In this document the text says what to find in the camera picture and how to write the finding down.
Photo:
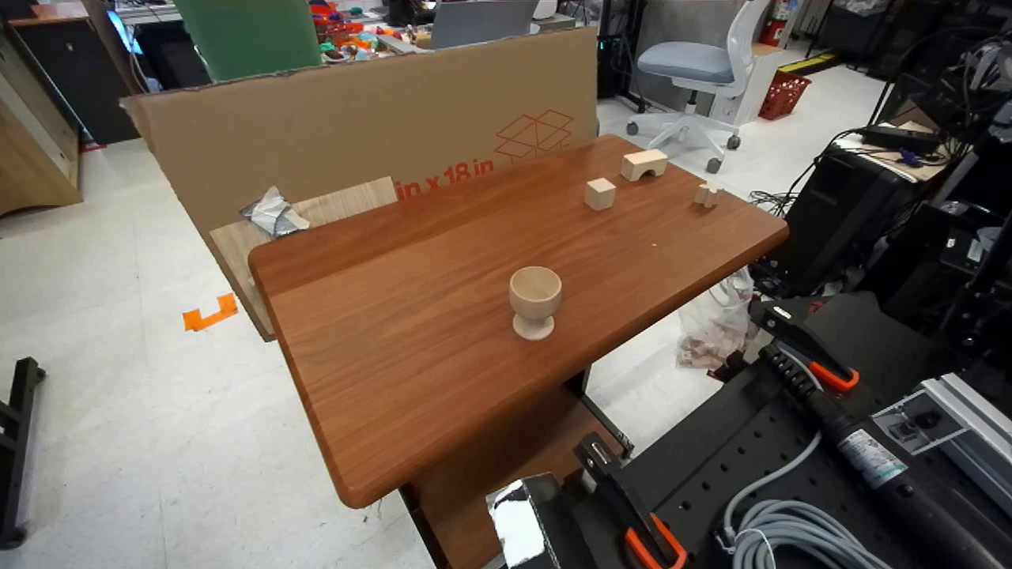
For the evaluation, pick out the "wooden egg cup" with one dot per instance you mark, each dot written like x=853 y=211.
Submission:
x=537 y=301

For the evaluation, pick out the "wooden lower table shelf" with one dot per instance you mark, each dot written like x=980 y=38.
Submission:
x=507 y=455

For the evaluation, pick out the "wooden arch block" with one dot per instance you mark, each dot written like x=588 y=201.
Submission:
x=643 y=163

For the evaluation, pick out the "large flat cardboard box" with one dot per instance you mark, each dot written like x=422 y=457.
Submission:
x=368 y=129

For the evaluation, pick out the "dirty rag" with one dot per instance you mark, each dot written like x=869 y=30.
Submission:
x=714 y=344

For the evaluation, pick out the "wooden cross block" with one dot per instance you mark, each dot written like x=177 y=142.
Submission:
x=707 y=197

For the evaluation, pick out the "shiny metal plate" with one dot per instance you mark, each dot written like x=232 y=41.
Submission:
x=516 y=527

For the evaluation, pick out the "crumpled clear plastic bag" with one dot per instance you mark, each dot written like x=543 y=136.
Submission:
x=272 y=211

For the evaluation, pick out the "gray chair backrest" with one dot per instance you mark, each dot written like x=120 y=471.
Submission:
x=480 y=21

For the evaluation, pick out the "light plywood board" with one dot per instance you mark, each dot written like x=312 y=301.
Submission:
x=232 y=254

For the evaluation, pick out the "light gray office chair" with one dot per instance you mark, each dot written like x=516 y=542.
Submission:
x=683 y=64

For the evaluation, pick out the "green board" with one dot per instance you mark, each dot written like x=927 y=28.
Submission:
x=249 y=37

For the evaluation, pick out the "dark cabinet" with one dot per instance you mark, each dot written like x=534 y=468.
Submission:
x=75 y=75

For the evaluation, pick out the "light wooden cabinet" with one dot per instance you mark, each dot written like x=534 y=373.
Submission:
x=33 y=178

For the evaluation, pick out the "black floor stand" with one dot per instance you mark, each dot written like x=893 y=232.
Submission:
x=19 y=397

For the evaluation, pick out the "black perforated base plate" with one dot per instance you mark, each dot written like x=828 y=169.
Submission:
x=716 y=464

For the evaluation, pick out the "silver aluminium rail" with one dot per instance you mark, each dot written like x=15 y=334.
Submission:
x=968 y=423

